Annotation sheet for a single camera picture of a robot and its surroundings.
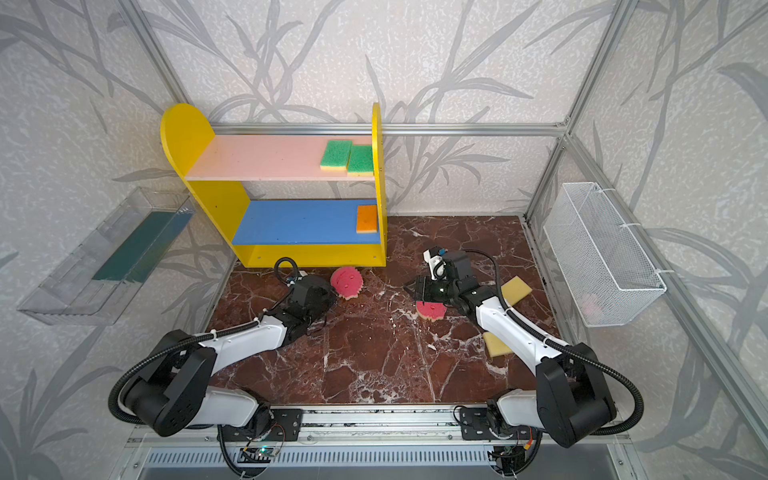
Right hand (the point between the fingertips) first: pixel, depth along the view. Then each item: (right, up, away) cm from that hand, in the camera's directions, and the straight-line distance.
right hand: (411, 278), depth 84 cm
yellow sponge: (+24, -20, +2) cm, 32 cm away
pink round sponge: (-20, -2, +10) cm, 23 cm away
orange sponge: (-14, +18, +13) cm, 26 cm away
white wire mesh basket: (+40, +4, -22) cm, 46 cm away
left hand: (-21, -1, +7) cm, 22 cm away
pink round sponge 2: (+6, -11, +8) cm, 15 cm away
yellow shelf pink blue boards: (-41, +13, +13) cm, 45 cm away
